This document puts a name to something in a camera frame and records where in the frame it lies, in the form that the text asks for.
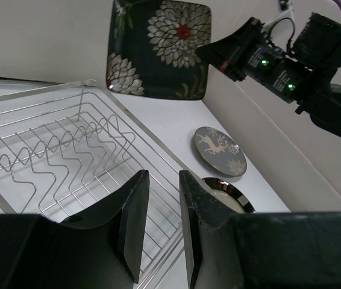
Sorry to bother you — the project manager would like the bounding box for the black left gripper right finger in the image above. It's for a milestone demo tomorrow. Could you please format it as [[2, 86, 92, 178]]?
[[179, 170, 249, 288]]

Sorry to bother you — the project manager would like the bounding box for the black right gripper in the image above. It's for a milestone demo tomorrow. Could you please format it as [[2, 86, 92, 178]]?
[[196, 17, 282, 87]]

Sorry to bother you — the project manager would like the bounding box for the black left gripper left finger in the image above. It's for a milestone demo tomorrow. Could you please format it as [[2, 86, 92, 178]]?
[[61, 170, 150, 284]]

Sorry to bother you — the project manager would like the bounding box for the black rimmed striped round plate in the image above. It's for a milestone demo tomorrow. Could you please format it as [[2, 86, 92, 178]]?
[[203, 177, 256, 214]]

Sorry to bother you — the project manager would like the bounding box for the black square floral plate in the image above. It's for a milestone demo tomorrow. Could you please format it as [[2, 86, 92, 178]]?
[[105, 1, 211, 101]]

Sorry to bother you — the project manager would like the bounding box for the grey round deer plate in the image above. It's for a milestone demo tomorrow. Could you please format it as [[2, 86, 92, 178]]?
[[193, 126, 247, 177]]

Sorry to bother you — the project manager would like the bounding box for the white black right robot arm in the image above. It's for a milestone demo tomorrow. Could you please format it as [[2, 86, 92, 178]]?
[[196, 13, 341, 137]]

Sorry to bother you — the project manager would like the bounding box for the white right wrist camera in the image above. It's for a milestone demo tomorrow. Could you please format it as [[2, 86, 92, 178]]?
[[263, 0, 295, 29]]

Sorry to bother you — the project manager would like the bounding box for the silver wire dish rack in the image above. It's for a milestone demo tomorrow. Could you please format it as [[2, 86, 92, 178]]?
[[0, 82, 182, 288]]

